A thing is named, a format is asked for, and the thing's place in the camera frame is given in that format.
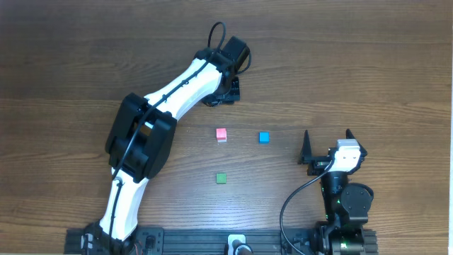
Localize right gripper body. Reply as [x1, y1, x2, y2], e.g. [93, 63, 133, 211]
[306, 148, 336, 177]

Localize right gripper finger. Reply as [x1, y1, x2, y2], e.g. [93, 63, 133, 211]
[345, 127, 369, 162]
[297, 129, 314, 165]

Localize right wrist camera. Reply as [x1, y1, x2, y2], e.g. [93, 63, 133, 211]
[330, 138, 362, 174]

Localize mounting rail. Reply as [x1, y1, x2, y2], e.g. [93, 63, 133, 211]
[65, 226, 379, 255]

